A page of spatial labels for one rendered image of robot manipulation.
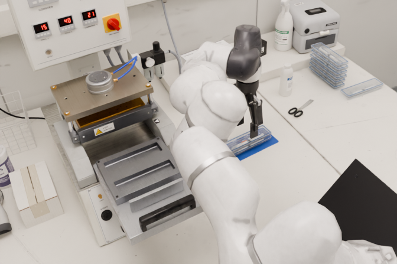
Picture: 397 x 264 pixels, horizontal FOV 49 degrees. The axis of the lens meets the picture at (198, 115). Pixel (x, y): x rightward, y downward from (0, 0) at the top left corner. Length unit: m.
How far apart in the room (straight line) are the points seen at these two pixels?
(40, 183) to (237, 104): 0.82
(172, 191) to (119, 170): 0.17
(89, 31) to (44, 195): 0.53
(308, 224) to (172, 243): 0.70
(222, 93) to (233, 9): 1.24
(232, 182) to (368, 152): 0.95
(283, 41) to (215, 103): 1.21
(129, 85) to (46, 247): 0.55
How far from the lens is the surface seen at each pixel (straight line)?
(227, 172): 0.81
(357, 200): 1.13
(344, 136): 1.73
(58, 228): 1.49
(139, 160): 1.26
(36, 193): 1.49
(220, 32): 2.12
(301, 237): 0.74
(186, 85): 0.99
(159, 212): 1.11
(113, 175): 1.24
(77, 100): 1.34
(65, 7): 1.38
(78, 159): 1.31
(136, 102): 1.37
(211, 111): 0.90
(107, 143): 1.44
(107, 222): 1.37
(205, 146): 0.83
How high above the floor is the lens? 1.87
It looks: 39 degrees down
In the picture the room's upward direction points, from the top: 4 degrees counter-clockwise
